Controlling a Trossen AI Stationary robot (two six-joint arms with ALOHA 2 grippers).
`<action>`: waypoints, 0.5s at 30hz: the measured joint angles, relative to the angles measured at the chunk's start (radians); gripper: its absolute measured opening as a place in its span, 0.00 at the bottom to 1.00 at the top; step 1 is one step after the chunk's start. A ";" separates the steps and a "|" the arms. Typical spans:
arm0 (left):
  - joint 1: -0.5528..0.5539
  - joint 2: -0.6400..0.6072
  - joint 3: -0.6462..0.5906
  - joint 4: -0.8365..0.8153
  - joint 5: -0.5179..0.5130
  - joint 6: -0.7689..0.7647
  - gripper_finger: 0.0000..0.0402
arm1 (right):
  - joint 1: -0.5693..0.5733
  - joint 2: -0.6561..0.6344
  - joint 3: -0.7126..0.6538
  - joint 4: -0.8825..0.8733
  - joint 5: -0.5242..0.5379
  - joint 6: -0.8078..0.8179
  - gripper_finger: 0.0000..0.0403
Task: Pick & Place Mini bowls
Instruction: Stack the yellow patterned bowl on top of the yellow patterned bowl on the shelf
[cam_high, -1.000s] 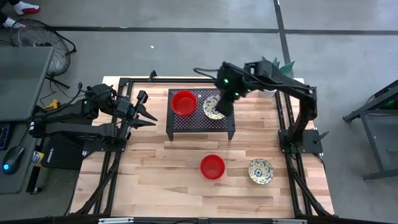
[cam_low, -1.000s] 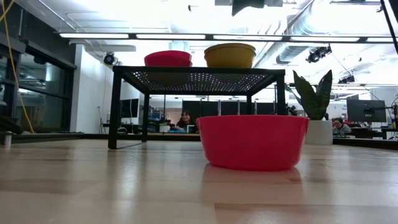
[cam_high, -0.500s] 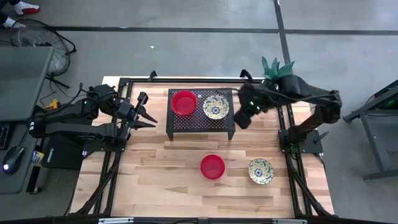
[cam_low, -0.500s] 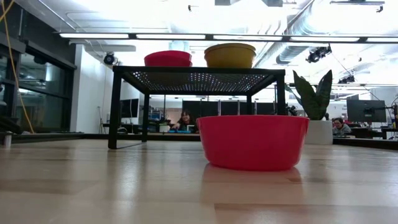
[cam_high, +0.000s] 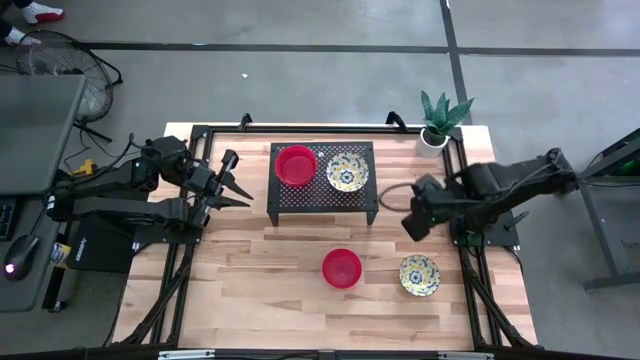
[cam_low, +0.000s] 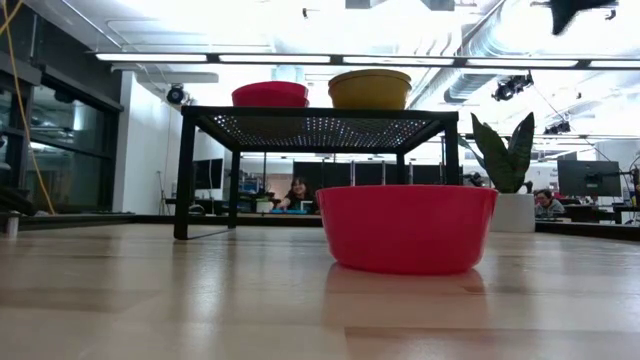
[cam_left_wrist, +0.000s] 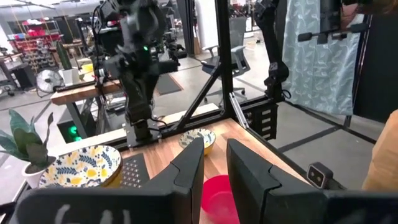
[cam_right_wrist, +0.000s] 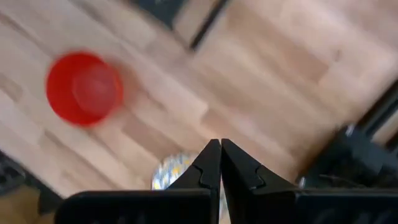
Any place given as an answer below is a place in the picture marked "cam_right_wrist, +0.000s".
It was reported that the red plastic mini bowl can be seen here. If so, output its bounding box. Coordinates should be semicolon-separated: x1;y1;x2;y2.
45;51;124;127

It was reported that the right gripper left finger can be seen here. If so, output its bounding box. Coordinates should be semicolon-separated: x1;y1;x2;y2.
54;138;221;224

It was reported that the black perforated metal rack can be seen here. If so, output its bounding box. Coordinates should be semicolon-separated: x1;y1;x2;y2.
124;0;233;52

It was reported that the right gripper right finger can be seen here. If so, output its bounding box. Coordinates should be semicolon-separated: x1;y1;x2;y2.
220;138;398;224

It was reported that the yellow patterned mini bowl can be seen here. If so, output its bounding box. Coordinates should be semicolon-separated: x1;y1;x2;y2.
151;151;231;224

